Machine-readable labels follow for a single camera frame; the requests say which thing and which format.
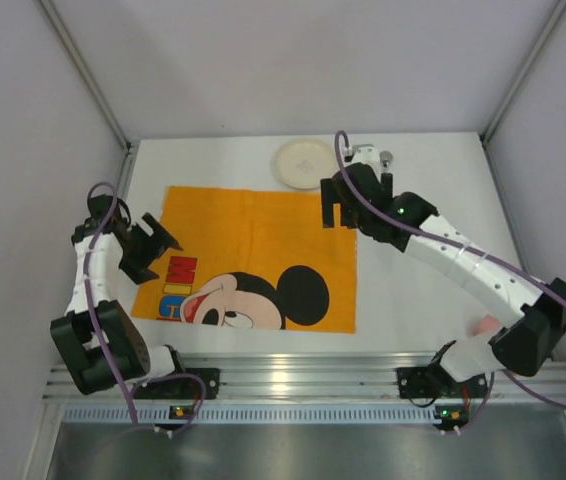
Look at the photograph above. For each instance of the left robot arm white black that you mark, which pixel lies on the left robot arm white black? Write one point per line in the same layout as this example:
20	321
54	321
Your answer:
96	338

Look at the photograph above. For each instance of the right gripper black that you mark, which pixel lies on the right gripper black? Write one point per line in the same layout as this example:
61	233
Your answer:
345	197

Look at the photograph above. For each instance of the pink plastic cup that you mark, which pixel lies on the pink plastic cup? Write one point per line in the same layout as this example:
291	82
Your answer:
487	326

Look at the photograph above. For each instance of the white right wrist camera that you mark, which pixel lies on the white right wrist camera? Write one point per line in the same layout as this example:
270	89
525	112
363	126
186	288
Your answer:
366	154

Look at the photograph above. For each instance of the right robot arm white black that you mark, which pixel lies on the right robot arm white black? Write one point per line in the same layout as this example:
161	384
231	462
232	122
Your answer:
532	318

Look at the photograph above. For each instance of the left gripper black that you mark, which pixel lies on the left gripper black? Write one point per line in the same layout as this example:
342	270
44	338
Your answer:
139	245

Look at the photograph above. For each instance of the cream round plate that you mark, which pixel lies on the cream round plate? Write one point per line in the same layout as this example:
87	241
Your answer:
302	163

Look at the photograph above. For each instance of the spoon with green handle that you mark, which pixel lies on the spoon with green handle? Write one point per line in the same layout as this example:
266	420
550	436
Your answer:
385	159

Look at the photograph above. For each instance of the slotted cable duct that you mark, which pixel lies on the slotted cable duct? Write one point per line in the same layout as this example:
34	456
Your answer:
234	414

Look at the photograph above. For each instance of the orange Mickey Mouse placemat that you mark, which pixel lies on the orange Mickey Mouse placemat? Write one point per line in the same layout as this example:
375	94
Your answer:
253	260

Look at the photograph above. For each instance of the aluminium mounting rail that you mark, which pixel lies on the aluminium mounting rail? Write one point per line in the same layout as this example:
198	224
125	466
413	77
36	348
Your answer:
304	377

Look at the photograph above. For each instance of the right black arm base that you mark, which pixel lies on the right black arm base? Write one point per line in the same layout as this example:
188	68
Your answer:
425	384

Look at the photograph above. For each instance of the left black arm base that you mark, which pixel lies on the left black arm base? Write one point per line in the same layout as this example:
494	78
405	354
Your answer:
171	379

